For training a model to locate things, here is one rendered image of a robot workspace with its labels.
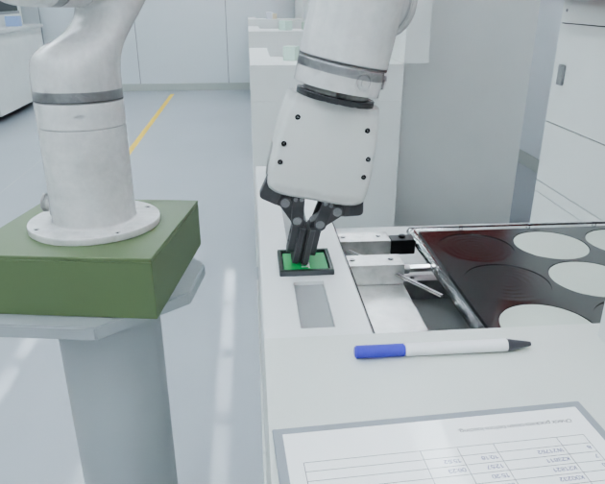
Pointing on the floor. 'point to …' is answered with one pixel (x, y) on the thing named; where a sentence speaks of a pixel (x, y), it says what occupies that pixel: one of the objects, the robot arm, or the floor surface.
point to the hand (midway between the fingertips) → (302, 241)
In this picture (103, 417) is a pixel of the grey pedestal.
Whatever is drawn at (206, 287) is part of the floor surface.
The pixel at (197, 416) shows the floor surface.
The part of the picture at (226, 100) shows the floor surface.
